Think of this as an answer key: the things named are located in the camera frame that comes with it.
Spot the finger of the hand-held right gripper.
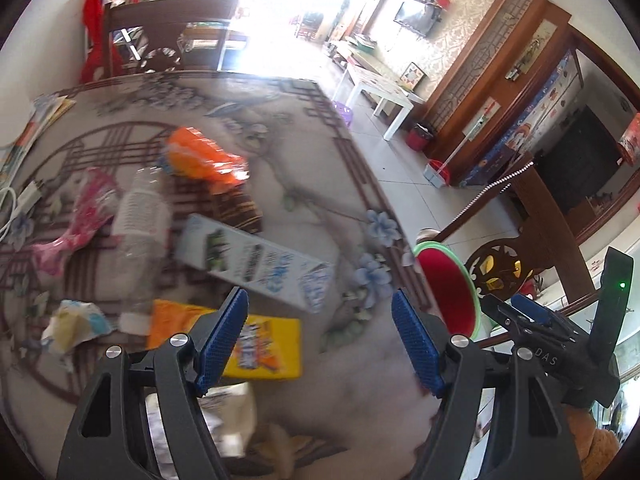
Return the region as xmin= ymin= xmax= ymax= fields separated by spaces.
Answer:
xmin=481 ymin=295 xmax=540 ymax=347
xmin=511 ymin=292 xmax=572 ymax=332

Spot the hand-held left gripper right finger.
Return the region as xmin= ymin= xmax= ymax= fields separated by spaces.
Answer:
xmin=391 ymin=289 xmax=583 ymax=480

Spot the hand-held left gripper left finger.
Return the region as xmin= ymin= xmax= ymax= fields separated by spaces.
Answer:
xmin=56 ymin=287 xmax=249 ymax=480

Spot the red bucket with green rim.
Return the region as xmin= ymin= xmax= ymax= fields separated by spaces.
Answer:
xmin=414 ymin=241 xmax=482 ymax=342

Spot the pink plastic wrapper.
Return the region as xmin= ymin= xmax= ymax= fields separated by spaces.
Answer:
xmin=31 ymin=167 xmax=121 ymax=277

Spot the person's right forearm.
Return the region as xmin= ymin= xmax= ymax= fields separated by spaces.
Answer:
xmin=565 ymin=405 xmax=627 ymax=480

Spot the yellow snack packet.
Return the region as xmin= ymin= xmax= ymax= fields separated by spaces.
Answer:
xmin=146 ymin=300 xmax=303 ymax=380

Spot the carved wooden chair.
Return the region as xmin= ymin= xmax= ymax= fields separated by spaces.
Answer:
xmin=434 ymin=159 xmax=608 ymax=361

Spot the dark brown small box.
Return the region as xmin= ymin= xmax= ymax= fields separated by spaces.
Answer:
xmin=210 ymin=191 xmax=264 ymax=235

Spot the crumpled white wrapper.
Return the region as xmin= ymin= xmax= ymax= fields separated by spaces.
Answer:
xmin=41 ymin=300 xmax=115 ymax=357

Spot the clear plastic bottle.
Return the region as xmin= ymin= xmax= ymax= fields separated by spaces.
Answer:
xmin=111 ymin=165 xmax=174 ymax=336

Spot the red dustpan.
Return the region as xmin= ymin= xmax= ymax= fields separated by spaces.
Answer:
xmin=424 ymin=159 xmax=451 ymax=189

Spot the black panel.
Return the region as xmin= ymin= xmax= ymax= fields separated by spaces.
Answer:
xmin=534 ymin=105 xmax=637 ymax=202

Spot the orange snack packet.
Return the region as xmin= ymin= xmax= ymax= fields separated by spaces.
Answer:
xmin=162 ymin=126 xmax=249 ymax=194

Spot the red lantern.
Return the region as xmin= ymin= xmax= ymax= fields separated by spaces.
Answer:
xmin=619 ymin=112 xmax=640 ymax=162

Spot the red waste bin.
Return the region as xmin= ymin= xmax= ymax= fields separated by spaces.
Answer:
xmin=405 ymin=123 xmax=435 ymax=151

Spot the printed floral tablecloth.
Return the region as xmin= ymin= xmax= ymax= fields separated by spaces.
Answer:
xmin=0 ymin=71 xmax=442 ymax=480

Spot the purple plastic stool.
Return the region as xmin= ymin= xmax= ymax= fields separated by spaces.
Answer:
xmin=331 ymin=101 xmax=357 ymax=129

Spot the white coffee table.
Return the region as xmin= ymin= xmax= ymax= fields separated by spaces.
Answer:
xmin=334 ymin=62 xmax=416 ymax=141

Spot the stack of magazines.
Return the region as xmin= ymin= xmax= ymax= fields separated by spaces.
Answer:
xmin=0 ymin=94 xmax=77 ymax=181

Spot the wooden side table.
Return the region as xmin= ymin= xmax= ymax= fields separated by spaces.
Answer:
xmin=180 ymin=22 xmax=251 ymax=72

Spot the dark wooden chair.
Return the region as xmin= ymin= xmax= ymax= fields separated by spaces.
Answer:
xmin=102 ymin=0 xmax=241 ymax=79

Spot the red bag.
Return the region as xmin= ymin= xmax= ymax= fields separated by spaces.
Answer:
xmin=80 ymin=0 xmax=140 ymax=84

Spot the striped coiled cord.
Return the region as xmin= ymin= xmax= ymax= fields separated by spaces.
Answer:
xmin=452 ymin=161 xmax=535 ymax=222

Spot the white broom handle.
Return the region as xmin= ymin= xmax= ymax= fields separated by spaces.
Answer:
xmin=445 ymin=119 xmax=485 ymax=168

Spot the colourful wall poster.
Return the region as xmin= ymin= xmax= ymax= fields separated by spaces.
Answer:
xmin=462 ymin=50 xmax=586 ymax=187

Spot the white charger with cable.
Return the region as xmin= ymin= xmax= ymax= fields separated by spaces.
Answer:
xmin=0 ymin=181 xmax=44 ymax=244

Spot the wall television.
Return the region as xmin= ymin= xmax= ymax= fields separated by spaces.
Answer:
xmin=393 ymin=0 xmax=432 ymax=39

